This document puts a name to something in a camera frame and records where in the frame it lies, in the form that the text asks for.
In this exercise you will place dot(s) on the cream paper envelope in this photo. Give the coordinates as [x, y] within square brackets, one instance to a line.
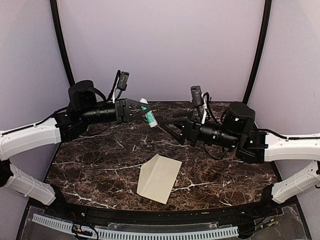
[157, 177]

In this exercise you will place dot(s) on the green white glue stick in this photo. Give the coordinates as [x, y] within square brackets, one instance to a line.
[149, 115]

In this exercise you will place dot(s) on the white slotted cable duct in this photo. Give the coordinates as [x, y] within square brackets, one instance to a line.
[121, 231]

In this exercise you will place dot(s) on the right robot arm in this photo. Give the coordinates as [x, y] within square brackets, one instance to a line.
[253, 146]

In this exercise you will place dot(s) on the right black frame post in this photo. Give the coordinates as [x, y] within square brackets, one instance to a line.
[259, 50]

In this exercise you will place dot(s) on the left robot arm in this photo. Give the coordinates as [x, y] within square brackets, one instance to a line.
[87, 105]

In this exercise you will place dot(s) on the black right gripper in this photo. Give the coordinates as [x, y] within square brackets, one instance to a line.
[187, 130]

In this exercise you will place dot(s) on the left black frame post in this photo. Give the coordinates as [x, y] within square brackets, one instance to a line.
[61, 41]

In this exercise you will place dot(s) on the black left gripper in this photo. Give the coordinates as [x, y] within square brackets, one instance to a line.
[128, 116]

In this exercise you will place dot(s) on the black frame post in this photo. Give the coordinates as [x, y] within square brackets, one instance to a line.
[61, 41]
[259, 50]

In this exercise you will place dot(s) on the black curved front rail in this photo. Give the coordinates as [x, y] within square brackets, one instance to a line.
[234, 215]

